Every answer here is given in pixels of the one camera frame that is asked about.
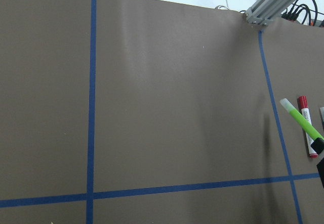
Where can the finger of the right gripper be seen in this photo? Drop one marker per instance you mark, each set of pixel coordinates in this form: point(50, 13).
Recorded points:
point(320, 169)
point(318, 145)

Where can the green marker pen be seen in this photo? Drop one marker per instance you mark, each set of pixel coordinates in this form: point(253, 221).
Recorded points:
point(298, 117)

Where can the blue marker pen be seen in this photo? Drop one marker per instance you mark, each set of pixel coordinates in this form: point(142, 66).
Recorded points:
point(321, 110)

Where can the aluminium frame post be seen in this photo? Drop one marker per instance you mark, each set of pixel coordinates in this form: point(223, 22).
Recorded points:
point(264, 12)

